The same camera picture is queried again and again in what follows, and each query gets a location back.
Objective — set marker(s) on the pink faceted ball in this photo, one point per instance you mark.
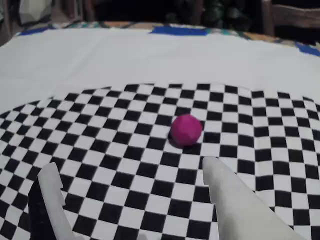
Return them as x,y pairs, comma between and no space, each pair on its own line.
186,130

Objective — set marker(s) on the blue tape strip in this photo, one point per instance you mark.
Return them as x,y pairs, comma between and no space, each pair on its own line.
32,32
178,30
310,50

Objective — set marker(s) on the low-poly paper penguin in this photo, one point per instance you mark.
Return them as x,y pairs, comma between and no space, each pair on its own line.
35,10

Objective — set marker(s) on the green leafy pothos plant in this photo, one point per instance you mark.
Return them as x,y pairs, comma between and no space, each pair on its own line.
232,12

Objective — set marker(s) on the white fixed gripper jaw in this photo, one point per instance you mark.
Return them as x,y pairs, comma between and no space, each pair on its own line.
237,212

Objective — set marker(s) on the checkered white paper sheet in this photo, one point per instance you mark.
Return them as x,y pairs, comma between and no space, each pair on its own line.
125,62

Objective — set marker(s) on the brown wooden chair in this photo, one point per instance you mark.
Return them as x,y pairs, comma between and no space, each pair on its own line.
295,16

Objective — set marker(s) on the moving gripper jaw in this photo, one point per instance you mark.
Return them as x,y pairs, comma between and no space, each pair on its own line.
53,200

